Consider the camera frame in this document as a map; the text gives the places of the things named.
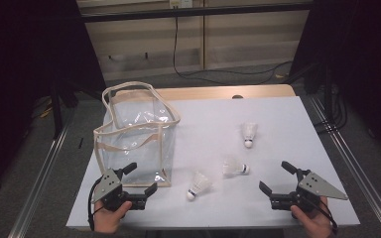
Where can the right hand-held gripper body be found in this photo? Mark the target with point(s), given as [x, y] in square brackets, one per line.
[317, 186]

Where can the black curtain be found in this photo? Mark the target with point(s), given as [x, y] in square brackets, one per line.
[370, 49]
[20, 49]

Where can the person's left hand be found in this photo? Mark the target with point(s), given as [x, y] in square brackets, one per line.
[109, 221]

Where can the black metal stand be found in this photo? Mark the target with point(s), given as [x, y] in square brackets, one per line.
[57, 112]

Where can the clear tote bag beige trim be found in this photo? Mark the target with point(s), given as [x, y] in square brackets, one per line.
[135, 155]

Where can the white table cover sheet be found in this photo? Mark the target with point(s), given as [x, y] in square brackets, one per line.
[211, 211]

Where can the person's right hand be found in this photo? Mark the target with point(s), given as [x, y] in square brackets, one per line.
[316, 224]

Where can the small black stick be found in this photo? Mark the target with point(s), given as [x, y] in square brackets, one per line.
[80, 142]

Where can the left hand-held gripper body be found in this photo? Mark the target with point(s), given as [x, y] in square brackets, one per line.
[107, 185]

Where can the white wall socket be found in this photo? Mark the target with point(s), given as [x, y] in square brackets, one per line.
[180, 3]

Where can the aluminium floor rail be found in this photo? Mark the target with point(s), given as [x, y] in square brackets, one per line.
[36, 191]
[354, 168]

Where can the black horizontal bar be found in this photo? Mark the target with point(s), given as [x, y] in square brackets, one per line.
[244, 9]

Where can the white shuttlecock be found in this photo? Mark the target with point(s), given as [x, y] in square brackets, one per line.
[234, 168]
[248, 132]
[199, 184]

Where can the dark round table grommet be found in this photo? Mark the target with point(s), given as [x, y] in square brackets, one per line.
[237, 96]

